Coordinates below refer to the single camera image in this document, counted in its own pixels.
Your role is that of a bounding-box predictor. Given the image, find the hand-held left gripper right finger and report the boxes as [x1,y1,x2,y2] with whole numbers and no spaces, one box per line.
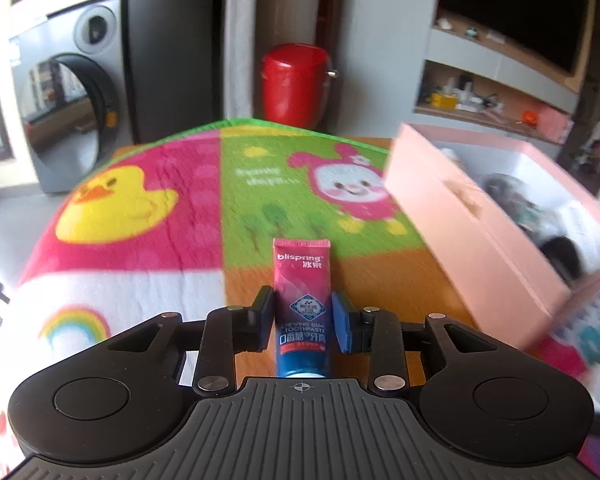
[331,290,501,394]

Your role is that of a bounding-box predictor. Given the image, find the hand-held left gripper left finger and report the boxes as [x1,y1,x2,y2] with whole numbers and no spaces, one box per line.
[107,285,276,397]

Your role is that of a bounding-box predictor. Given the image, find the red blue toothpaste tube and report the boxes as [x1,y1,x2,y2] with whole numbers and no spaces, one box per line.
[272,237,332,379]

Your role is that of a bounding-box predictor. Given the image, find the pink cardboard box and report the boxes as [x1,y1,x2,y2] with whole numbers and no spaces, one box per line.
[382,122,600,352]

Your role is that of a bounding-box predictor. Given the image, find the clear plastic bag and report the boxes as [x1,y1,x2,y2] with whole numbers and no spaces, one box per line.
[479,172,547,232]

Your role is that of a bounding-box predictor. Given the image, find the colourful cartoon play mat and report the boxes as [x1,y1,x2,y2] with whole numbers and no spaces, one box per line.
[0,117,600,466]

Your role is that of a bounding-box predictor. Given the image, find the black round item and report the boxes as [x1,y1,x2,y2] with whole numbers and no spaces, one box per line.
[539,236,587,282]

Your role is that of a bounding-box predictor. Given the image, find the red round pot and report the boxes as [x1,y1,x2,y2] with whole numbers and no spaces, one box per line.
[259,43,339,129]

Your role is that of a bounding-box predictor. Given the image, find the tall black cabinet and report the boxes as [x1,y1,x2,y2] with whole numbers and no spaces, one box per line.
[129,0,229,144]

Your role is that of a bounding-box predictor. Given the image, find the grey washing machine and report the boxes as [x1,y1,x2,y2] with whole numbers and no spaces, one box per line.
[7,0,137,196]

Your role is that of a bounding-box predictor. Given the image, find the black television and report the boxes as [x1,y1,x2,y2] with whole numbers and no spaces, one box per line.
[437,0,597,77]

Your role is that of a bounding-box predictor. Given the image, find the white wall shelf unit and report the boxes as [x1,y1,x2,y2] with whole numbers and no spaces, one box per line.
[412,24,582,147]

